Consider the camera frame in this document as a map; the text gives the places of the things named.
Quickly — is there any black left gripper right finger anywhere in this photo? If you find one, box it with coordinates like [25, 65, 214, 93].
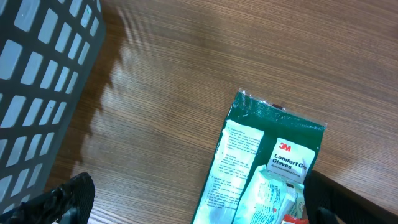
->
[303, 171, 397, 224]

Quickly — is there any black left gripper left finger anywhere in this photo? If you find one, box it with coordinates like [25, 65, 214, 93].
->
[1, 172, 95, 224]

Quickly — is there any green 3M gloves package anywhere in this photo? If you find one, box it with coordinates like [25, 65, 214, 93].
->
[192, 89, 327, 223]

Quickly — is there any grey plastic shopping basket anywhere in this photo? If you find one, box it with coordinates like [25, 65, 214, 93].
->
[1, 0, 106, 213]

